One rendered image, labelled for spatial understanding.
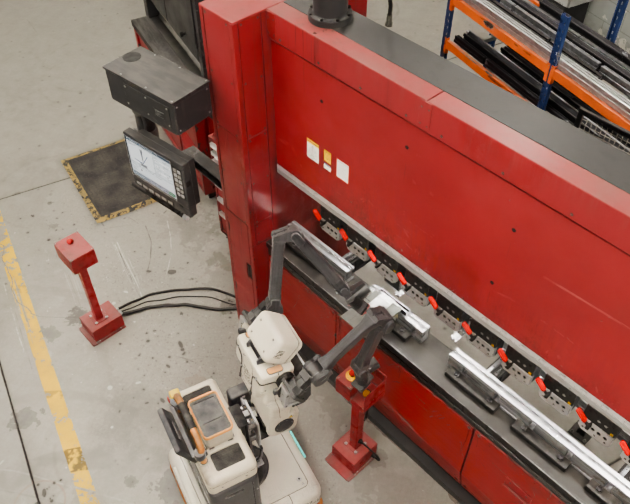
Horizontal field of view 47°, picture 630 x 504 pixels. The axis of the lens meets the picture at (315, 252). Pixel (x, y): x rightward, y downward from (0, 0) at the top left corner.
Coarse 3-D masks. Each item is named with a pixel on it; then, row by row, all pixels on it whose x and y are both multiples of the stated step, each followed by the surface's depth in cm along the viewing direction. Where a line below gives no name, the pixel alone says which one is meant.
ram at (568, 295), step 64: (320, 128) 338; (384, 128) 302; (320, 192) 367; (384, 192) 325; (448, 192) 291; (512, 192) 264; (448, 256) 312; (512, 256) 281; (576, 256) 256; (512, 320) 301; (576, 320) 272
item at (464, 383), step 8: (448, 376) 353; (464, 376) 352; (456, 384) 351; (464, 384) 348; (472, 384) 348; (472, 392) 345; (480, 392) 345; (480, 400) 343; (488, 408) 341; (496, 408) 340
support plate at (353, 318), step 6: (372, 294) 375; (378, 294) 375; (366, 300) 372; (372, 300) 372; (390, 306) 370; (396, 306) 370; (348, 312) 367; (354, 312) 367; (390, 312) 367; (396, 312) 367; (342, 318) 365; (348, 318) 364; (354, 318) 364; (360, 318) 364; (354, 324) 362; (366, 336) 357
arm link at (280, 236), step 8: (272, 232) 325; (280, 232) 323; (288, 232) 320; (296, 232) 321; (272, 240) 325; (280, 240) 321; (288, 240) 322; (272, 248) 325; (280, 248) 324; (272, 256) 326; (280, 256) 326; (272, 264) 327; (280, 264) 328; (272, 272) 329; (280, 272) 329; (272, 280) 330; (280, 280) 331; (272, 288) 332; (280, 288) 333; (272, 296) 333; (280, 296) 334; (272, 304) 333; (280, 304) 335; (280, 312) 335
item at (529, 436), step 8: (512, 424) 334; (520, 424) 334; (520, 432) 331; (528, 432) 331; (528, 440) 329; (536, 440) 328; (544, 440) 328; (536, 448) 327; (544, 448) 325; (552, 448) 325; (544, 456) 325; (552, 456) 322; (560, 464) 320; (568, 464) 320
